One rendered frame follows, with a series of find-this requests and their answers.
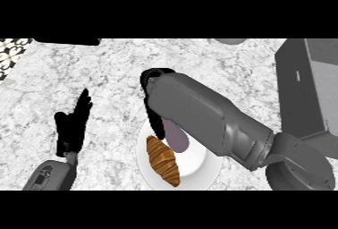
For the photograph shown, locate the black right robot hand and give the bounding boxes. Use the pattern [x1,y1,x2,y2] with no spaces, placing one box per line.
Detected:
[139,67,178,141]

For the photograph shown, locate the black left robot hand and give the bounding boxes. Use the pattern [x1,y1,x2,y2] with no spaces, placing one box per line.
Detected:
[54,88,95,158]

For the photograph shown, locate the purple eggplant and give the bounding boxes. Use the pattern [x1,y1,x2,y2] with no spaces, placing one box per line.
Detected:
[161,117,192,154]

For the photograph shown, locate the white plate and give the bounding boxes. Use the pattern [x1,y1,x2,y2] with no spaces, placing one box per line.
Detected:
[136,119,225,191]

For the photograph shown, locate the brown croissant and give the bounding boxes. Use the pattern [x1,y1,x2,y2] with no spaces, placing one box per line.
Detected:
[145,134,182,188]

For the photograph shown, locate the black and white patterned cloth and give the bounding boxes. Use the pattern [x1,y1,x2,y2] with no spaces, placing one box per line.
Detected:
[0,38,34,82]

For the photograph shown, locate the black appliance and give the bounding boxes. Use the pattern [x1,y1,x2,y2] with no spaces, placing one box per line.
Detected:
[33,38,102,47]

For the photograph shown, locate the grey round object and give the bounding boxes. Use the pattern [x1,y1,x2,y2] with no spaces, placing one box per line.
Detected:
[213,38,248,46]

